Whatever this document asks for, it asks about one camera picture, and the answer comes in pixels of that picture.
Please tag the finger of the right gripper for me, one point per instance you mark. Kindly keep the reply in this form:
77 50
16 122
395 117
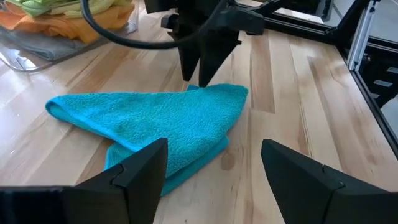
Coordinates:
189 62
214 59

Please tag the orange microfiber towel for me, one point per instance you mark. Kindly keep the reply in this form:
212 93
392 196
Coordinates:
77 29

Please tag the clear plastic bin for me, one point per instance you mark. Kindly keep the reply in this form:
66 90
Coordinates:
18 63

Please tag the lime green microfiber towel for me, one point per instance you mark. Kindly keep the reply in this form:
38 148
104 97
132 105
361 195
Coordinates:
34 6

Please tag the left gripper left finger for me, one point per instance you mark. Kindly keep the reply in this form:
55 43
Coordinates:
124 196

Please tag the black aluminium table frame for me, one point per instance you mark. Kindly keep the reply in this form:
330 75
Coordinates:
373 102

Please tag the yellow microfiber towel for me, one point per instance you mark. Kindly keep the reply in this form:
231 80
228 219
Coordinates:
96 6

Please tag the grey microfiber towel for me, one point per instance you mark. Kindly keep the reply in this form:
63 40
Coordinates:
46 46

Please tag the teal microfiber towel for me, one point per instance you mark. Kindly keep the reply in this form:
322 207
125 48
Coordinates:
161 121

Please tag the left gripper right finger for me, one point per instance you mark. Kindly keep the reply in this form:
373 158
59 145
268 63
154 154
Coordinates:
311 193

